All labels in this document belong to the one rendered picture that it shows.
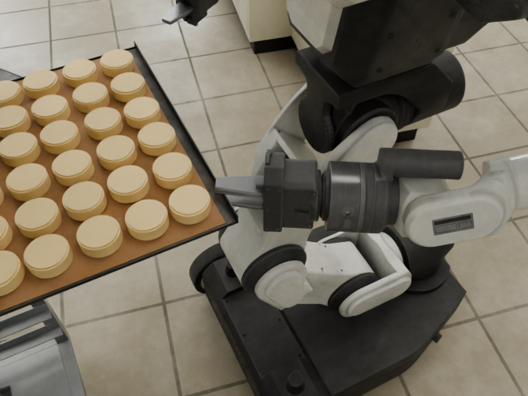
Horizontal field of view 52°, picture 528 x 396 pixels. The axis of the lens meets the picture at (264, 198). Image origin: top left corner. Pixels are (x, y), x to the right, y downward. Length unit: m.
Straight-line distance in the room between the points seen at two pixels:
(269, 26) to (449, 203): 1.88
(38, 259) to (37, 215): 0.06
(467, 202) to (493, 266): 1.26
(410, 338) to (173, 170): 0.95
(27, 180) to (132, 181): 0.13
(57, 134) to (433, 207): 0.49
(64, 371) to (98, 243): 0.90
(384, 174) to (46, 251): 0.40
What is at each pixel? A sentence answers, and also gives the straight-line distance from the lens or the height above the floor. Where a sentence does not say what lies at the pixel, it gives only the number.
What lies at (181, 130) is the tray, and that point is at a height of 0.95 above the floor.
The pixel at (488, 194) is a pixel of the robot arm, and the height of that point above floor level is 1.01.
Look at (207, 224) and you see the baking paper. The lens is 0.66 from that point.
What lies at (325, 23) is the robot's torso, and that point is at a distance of 0.73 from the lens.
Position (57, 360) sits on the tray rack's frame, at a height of 0.15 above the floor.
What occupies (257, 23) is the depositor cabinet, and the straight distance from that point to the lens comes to 2.42.
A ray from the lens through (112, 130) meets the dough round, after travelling 0.77.
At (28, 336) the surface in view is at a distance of 1.48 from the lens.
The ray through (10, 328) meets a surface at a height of 0.32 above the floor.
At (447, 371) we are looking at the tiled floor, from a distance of 1.67.
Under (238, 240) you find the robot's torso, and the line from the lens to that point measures 1.07.
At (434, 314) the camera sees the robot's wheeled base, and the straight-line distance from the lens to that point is 1.54.
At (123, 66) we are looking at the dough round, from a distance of 0.87.
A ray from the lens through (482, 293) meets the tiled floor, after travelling 1.83.
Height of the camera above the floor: 1.48
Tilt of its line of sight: 51 degrees down
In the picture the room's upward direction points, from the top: straight up
